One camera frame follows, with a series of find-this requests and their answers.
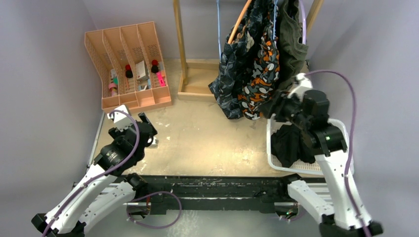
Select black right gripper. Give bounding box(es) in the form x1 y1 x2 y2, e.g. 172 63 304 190
255 90 309 130

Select black shorts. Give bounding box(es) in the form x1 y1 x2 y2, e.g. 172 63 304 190
270 125 315 168

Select grey leaf pattern shorts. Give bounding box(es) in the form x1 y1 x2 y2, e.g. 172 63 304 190
208 0 268 119

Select light blue hanger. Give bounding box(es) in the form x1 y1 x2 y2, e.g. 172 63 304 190
216 0 222 60

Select orange hanger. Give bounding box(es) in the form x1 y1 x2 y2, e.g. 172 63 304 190
227 0 252 44

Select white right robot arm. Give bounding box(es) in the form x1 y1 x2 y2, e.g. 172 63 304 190
268 89 384 237

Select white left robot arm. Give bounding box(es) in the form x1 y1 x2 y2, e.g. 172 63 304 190
31 108 158 237

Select orange camouflage shorts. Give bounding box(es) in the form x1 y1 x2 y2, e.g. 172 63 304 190
238 0 281 120

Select dark olive green shorts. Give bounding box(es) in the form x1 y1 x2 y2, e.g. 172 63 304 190
268 0 308 98

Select purple hanger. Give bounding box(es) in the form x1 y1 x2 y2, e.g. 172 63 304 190
298 0 307 44

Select pink marker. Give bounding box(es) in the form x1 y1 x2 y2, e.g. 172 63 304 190
156 72 166 87

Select pink tape roll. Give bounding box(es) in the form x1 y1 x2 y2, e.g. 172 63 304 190
108 82 118 93

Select red black item left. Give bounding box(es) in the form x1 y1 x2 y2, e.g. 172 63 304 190
125 64 133 79

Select red black item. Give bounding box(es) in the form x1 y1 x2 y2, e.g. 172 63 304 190
125 64 133 79
151 60 160 74

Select orange plastic file organizer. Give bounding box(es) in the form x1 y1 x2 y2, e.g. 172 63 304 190
84 22 172 113

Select red black item right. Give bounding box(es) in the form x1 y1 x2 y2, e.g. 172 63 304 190
151 60 160 74

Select white box in organizer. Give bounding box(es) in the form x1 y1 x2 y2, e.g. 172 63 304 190
135 60 149 80

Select white plastic laundry basket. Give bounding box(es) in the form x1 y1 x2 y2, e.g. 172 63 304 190
266 118 354 176

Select wooden clothes rack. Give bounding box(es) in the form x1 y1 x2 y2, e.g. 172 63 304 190
173 0 324 102

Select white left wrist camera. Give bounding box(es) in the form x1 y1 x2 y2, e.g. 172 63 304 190
107 105 133 132

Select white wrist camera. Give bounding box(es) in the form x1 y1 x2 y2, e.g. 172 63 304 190
107 105 133 132
287 73 313 101

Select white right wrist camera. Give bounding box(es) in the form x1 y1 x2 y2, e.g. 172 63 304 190
287 73 313 101

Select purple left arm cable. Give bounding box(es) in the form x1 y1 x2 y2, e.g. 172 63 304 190
41 110 141 237

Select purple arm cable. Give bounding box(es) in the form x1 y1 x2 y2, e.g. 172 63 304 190
41 110 141 237
305 70 372 237

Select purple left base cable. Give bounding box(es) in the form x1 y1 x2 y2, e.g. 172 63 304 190
126 191 182 230

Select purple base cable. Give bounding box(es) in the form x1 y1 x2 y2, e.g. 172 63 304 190
279 209 307 223
126 191 182 230

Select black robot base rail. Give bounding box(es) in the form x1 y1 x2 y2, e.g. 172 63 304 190
125 175 303 217

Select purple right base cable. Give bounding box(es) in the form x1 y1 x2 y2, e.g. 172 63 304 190
279 209 307 223

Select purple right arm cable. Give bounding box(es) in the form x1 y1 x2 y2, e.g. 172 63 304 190
305 70 372 237

